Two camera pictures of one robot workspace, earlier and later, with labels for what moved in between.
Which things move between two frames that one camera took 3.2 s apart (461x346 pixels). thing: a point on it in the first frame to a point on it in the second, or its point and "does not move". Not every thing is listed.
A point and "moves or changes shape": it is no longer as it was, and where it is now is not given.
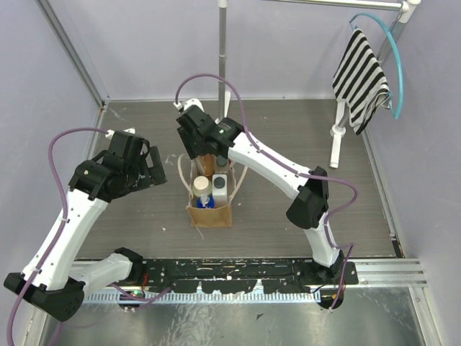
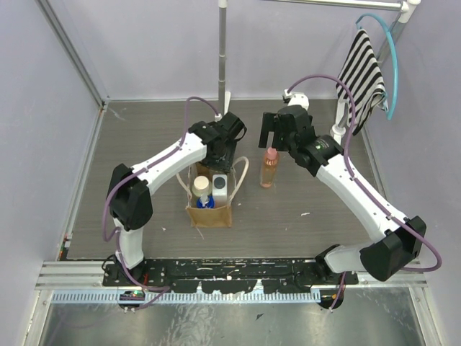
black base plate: (242, 274) does not move
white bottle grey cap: (220, 189) does not move
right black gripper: (193, 149) to (270, 122)
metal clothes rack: (339, 130) does not move
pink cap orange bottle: (207, 161) moves or changes shape
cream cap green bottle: (202, 185) does not move
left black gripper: (153, 169) to (222, 158)
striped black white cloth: (360, 81) does not move
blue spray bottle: (205, 201) does not move
